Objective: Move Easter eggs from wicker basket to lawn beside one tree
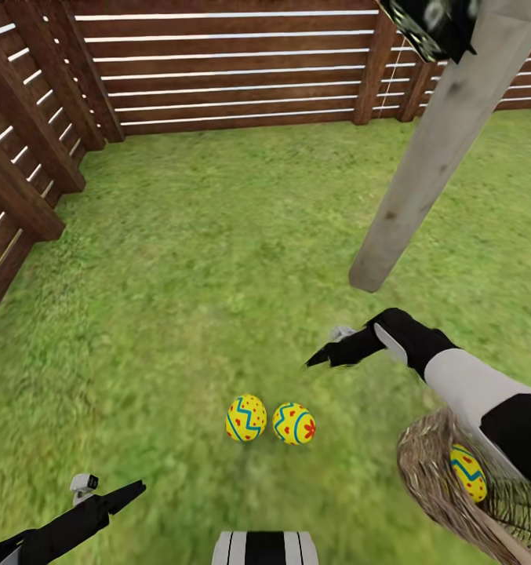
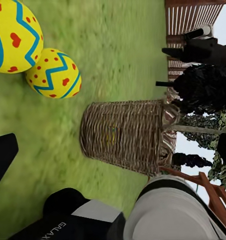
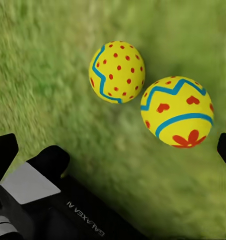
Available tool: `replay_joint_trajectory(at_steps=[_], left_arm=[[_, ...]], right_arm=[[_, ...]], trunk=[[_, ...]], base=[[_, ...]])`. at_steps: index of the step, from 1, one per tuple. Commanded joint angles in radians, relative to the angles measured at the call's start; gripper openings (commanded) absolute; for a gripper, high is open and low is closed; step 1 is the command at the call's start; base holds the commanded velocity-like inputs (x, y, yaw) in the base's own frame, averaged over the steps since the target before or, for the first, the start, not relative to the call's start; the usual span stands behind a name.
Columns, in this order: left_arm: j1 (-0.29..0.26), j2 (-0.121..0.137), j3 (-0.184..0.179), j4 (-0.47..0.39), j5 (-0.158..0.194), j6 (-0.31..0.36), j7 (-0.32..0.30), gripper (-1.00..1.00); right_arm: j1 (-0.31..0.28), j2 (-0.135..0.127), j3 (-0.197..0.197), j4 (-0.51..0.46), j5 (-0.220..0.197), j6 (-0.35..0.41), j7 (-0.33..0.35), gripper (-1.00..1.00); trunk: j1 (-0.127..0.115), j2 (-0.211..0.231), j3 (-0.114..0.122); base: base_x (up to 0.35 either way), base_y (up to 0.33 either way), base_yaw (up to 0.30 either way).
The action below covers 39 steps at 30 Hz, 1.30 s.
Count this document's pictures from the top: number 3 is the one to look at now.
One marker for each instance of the easter egg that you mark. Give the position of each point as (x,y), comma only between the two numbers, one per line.
(117,72)
(178,111)

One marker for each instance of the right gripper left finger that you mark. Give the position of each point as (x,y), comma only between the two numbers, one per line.
(8,150)

